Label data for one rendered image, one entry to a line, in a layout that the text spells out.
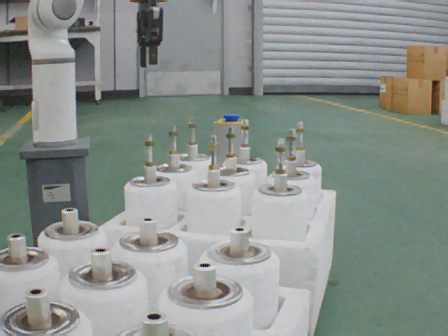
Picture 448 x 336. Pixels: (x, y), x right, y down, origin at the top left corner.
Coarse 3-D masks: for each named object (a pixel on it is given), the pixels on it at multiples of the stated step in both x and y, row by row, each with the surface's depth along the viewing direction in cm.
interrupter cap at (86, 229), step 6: (60, 222) 75; (84, 222) 75; (90, 222) 75; (48, 228) 72; (54, 228) 72; (60, 228) 73; (84, 228) 73; (90, 228) 73; (96, 228) 72; (48, 234) 69; (54, 234) 70; (60, 234) 70; (66, 234) 71; (72, 234) 71; (78, 234) 70; (84, 234) 70; (90, 234) 70; (72, 240) 69
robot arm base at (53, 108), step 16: (48, 64) 105; (64, 64) 106; (48, 80) 106; (64, 80) 107; (48, 96) 106; (64, 96) 108; (32, 112) 108; (48, 112) 107; (64, 112) 108; (48, 128) 108; (64, 128) 109; (48, 144) 108; (64, 144) 109
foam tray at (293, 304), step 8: (280, 288) 72; (288, 288) 72; (296, 288) 72; (280, 296) 70; (288, 296) 69; (296, 296) 69; (304, 296) 69; (280, 304) 70; (288, 304) 67; (296, 304) 67; (304, 304) 67; (280, 312) 65; (288, 312) 65; (296, 312) 65; (304, 312) 67; (280, 320) 63; (288, 320) 63; (296, 320) 63; (304, 320) 68; (272, 328) 61; (280, 328) 61; (288, 328) 61; (296, 328) 63; (304, 328) 69
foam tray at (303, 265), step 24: (120, 216) 104; (192, 240) 92; (216, 240) 91; (264, 240) 91; (312, 240) 90; (192, 264) 93; (288, 264) 88; (312, 264) 87; (312, 288) 88; (312, 312) 89
